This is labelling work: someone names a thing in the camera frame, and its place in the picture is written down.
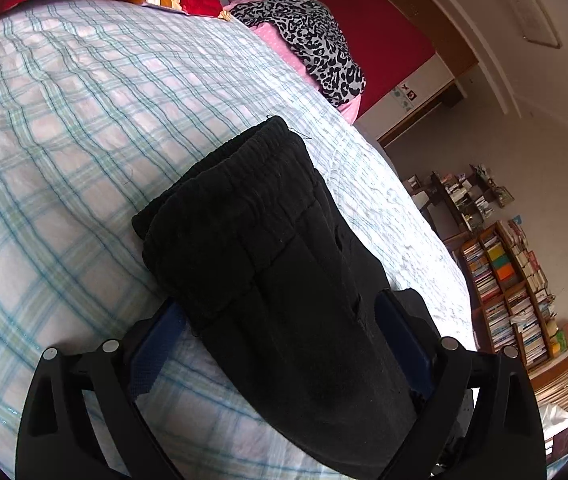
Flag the leopard print cloth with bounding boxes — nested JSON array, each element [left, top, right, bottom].
[[231, 0, 367, 107]]

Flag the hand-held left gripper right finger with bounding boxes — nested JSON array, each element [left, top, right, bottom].
[[374, 287, 547, 480]]

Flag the red wardrobe panel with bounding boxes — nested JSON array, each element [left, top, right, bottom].
[[306, 0, 438, 134]]

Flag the pink blanket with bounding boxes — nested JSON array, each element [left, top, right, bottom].
[[221, 0, 365, 124]]

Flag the framed picture on wall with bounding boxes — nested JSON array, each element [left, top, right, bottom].
[[498, 0, 563, 50]]

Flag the black pants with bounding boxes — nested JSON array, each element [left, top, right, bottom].
[[131, 115, 437, 480]]

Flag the wardrobe with wooden top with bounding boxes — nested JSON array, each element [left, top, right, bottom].
[[349, 0, 481, 149]]

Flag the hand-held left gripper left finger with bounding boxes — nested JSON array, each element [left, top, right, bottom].
[[15, 297, 191, 480]]

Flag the wooden bookshelf with books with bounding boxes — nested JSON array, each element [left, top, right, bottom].
[[459, 220, 568, 369]]

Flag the bed with plaid sheet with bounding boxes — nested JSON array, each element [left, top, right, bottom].
[[0, 0, 480, 480]]

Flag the small wooden shelf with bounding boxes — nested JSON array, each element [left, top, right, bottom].
[[430, 164, 512, 233]]

